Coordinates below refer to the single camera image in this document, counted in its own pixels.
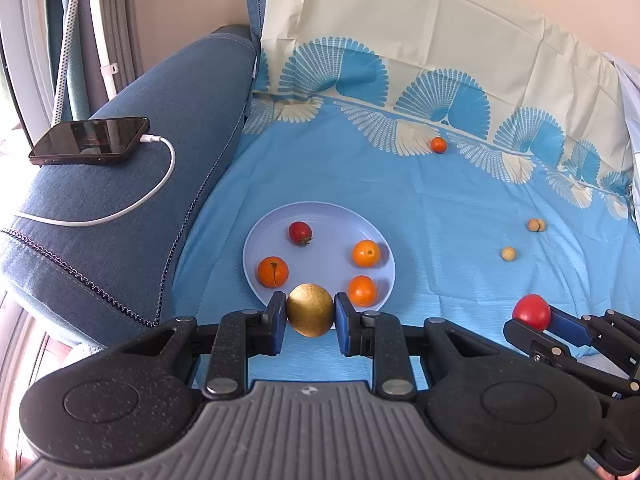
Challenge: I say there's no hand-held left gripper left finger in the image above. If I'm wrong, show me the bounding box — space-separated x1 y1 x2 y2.
105 291 288 401

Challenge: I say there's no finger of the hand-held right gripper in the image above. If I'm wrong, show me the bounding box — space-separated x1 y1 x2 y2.
502 319 640 396
547 304 640 358

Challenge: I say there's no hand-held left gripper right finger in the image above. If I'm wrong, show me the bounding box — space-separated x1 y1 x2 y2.
334 292 506 401

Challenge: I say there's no small orange with dark slit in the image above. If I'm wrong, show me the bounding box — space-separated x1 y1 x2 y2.
257 256 290 289

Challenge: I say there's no pale blue round plate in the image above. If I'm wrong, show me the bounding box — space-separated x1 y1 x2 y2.
242 201 397 331

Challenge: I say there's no red cherry tomato with stem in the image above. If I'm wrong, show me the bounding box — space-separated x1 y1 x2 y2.
288 221 314 247

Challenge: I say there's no blue and cream printed sheet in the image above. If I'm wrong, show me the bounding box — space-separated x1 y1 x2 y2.
172 0 640 391

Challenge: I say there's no blue sofa armrest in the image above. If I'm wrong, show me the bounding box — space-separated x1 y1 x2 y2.
0 0 271 351

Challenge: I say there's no pale blue cloth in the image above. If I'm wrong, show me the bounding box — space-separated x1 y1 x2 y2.
602 51 640 233

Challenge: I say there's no black smartphone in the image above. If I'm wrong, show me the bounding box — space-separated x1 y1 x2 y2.
28 116 151 167

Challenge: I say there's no white pipe with clamp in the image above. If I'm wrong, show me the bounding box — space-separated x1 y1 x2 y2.
85 0 121 101

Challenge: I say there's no grey pleated curtain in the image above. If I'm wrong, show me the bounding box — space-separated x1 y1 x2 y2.
100 0 146 86

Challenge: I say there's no white dotted pole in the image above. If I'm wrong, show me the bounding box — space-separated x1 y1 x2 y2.
51 0 84 126

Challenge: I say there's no teal curtain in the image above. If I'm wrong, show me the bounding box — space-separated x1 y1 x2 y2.
44 0 92 123

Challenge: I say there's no white charging cable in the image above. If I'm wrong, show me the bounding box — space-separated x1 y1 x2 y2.
12 133 177 227

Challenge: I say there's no white window frame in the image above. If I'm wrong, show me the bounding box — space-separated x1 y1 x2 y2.
0 0 56 141

